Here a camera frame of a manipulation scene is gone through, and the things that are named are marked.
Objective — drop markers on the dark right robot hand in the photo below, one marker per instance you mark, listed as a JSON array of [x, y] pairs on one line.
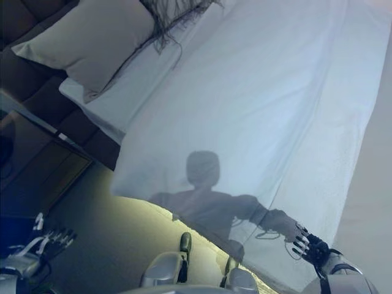
[[312, 245]]

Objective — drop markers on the fringed patterned cushion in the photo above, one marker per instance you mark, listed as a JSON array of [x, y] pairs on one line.
[[174, 12]]

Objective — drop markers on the grey robot torso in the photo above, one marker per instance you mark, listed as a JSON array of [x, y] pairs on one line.
[[196, 290]]

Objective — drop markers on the beige pillow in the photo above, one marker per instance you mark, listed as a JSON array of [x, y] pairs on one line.
[[92, 46]]

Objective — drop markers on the dark wooden nightstand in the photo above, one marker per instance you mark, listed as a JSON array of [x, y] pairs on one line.
[[39, 159]]

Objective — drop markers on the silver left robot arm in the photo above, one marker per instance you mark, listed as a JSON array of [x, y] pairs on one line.
[[18, 266]]

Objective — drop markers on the silver right robot leg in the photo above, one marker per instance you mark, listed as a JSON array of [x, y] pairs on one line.
[[242, 275]]

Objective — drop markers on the dark left robot hand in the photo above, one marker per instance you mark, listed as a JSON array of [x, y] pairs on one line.
[[53, 240]]

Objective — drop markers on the brown tufted headboard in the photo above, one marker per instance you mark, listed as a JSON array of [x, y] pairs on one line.
[[33, 79]]

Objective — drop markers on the white towel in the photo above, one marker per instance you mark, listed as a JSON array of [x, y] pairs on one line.
[[260, 107]]

